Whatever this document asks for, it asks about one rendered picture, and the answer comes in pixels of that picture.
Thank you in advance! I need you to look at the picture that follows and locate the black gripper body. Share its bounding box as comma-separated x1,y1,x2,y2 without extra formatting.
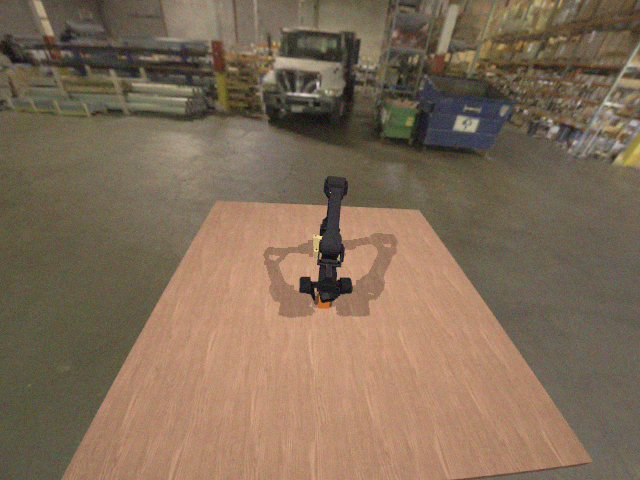
299,277,353,294

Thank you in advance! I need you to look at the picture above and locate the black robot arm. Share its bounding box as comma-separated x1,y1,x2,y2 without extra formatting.
316,176,348,303

